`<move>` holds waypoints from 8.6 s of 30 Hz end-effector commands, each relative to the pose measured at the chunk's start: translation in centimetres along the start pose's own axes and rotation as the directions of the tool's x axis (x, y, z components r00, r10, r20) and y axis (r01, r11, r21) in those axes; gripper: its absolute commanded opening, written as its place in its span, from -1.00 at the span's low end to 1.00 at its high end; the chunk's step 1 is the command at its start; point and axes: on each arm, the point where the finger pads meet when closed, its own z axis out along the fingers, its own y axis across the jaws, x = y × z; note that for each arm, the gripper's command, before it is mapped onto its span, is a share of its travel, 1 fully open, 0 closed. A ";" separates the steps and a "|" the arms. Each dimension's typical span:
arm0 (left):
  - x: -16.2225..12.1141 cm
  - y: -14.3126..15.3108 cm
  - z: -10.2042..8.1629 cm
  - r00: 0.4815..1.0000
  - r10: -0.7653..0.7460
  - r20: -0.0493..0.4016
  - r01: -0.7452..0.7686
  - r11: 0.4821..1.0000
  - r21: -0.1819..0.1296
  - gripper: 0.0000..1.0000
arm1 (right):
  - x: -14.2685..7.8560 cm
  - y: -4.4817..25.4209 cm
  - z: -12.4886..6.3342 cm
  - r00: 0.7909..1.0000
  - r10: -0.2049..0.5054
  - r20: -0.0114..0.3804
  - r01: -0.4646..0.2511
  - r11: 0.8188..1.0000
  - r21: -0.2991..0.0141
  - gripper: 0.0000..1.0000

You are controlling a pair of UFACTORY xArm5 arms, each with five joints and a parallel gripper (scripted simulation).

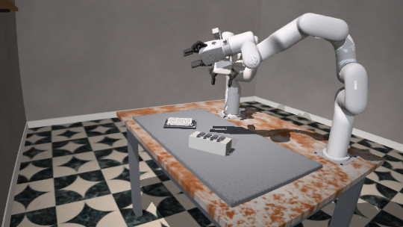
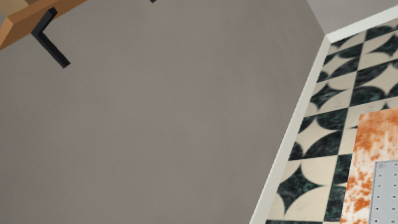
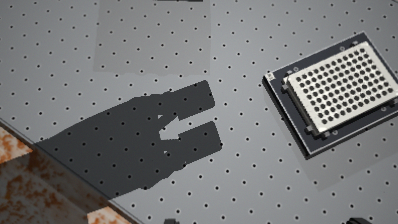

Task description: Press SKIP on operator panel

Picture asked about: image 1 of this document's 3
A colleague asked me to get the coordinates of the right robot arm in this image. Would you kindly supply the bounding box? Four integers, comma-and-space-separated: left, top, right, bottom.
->
222, 32, 257, 117

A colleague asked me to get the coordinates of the white operator panel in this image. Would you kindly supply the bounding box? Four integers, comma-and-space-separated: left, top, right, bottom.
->
189, 131, 232, 156

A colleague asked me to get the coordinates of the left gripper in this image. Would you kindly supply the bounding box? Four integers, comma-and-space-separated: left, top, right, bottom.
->
183, 40, 226, 68

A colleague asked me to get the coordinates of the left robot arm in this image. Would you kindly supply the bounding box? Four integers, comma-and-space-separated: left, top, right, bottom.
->
212, 13, 368, 161

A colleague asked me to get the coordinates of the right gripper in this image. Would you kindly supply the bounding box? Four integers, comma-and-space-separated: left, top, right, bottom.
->
208, 56, 238, 87

